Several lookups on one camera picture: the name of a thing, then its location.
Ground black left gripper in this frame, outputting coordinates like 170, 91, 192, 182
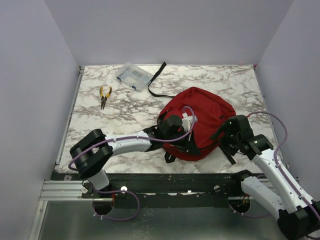
164, 129, 201, 156

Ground red backpack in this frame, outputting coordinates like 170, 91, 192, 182
153, 86, 236, 163

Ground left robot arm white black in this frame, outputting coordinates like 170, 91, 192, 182
68, 113, 198, 198

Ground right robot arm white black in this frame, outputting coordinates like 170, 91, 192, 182
211, 115, 320, 240

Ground clear plastic organizer box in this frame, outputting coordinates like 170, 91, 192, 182
115, 62, 153, 92

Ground yellow black pliers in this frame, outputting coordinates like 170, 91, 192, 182
99, 86, 112, 110

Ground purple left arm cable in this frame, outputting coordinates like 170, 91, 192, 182
67, 105, 196, 221

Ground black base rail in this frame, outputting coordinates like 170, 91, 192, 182
50, 172, 249, 212

